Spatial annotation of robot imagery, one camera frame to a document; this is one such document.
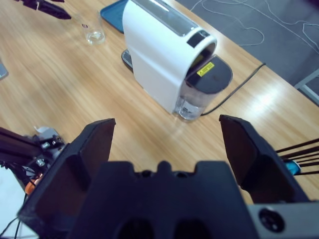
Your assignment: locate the orange cable connector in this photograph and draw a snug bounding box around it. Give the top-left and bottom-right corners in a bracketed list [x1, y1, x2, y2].
[24, 173, 44, 195]

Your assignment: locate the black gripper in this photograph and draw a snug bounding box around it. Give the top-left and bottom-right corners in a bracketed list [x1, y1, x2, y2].
[14, 0, 72, 20]

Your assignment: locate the white mount block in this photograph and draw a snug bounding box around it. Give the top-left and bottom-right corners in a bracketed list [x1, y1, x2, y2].
[32, 125, 68, 180]

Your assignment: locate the clear water tank dark lid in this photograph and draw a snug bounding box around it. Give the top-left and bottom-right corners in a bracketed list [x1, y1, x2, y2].
[174, 55, 234, 121]

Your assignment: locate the thin white cable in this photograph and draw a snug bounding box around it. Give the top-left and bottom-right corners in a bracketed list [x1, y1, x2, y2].
[191, 0, 319, 50]

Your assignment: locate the teal plastic tray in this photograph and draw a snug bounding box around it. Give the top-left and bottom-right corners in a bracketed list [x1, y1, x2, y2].
[99, 0, 129, 34]

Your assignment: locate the silver grey machine lid lever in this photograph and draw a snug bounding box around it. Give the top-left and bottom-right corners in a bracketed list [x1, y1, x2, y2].
[129, 0, 200, 37]

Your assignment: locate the grey metal frame leg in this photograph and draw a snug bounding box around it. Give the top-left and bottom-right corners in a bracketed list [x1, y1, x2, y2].
[294, 68, 319, 105]

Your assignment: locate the white capsule coffee machine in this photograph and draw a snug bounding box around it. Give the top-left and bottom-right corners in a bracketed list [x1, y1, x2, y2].
[121, 0, 217, 115]

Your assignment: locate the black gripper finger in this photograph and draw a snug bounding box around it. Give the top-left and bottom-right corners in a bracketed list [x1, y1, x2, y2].
[17, 118, 117, 239]
[219, 114, 310, 205]

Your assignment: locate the blue coffee capsule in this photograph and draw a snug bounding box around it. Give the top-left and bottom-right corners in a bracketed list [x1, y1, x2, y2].
[285, 160, 302, 175]

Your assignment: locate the dark aluminium post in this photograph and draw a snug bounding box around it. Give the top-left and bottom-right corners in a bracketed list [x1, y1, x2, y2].
[0, 126, 43, 165]

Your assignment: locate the black machine power cable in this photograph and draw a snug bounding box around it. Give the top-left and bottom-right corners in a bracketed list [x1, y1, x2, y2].
[200, 63, 266, 117]

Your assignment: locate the black wire capsule stand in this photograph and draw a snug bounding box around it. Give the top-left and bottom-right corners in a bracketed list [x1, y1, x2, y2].
[275, 138, 319, 176]

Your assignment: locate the clear drinking glass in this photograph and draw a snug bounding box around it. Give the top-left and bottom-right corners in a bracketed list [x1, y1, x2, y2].
[74, 11, 105, 45]

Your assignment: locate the metal grate drip tray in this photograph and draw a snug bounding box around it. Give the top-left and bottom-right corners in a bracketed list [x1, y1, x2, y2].
[121, 49, 134, 73]

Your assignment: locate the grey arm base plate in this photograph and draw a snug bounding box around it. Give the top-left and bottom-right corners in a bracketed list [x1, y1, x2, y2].
[0, 59, 9, 80]

